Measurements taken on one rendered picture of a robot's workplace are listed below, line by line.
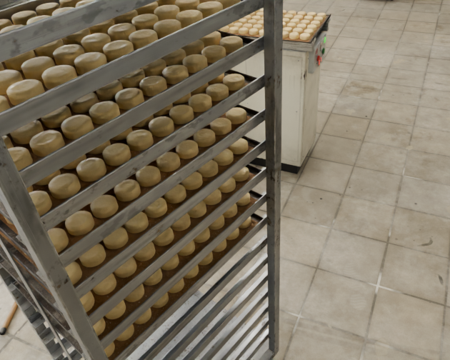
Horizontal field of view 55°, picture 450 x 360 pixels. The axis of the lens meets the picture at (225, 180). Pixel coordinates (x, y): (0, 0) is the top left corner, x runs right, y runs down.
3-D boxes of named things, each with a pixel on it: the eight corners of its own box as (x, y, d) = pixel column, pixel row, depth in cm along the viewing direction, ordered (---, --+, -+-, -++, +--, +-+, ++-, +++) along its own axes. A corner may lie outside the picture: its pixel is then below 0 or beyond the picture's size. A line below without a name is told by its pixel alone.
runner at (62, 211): (262, 78, 103) (261, 67, 102) (271, 81, 102) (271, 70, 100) (16, 237, 68) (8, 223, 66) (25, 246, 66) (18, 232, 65)
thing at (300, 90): (203, 156, 303) (186, 29, 246) (224, 130, 326) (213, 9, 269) (300, 178, 277) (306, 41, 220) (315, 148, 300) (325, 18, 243)
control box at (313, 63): (306, 73, 236) (308, 48, 227) (319, 55, 253) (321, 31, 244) (313, 73, 235) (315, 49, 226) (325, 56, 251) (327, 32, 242)
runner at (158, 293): (264, 192, 126) (264, 184, 124) (272, 196, 125) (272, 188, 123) (81, 355, 91) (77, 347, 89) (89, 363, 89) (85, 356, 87)
